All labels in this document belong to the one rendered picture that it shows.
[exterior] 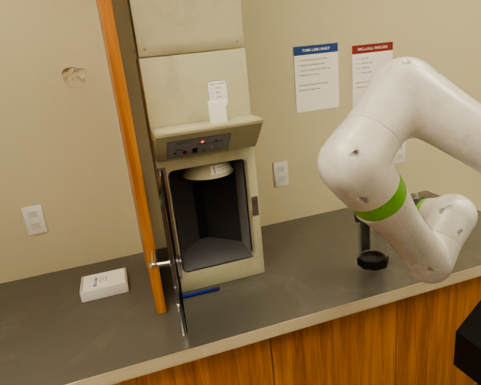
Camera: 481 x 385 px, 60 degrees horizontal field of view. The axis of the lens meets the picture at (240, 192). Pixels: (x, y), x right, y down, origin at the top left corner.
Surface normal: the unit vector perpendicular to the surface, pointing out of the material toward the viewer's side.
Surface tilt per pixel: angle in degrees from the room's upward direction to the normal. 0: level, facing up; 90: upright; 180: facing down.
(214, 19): 90
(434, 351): 90
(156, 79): 90
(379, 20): 90
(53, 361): 0
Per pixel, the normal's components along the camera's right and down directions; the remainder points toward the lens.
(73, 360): -0.10, -0.94
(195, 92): 0.30, 0.27
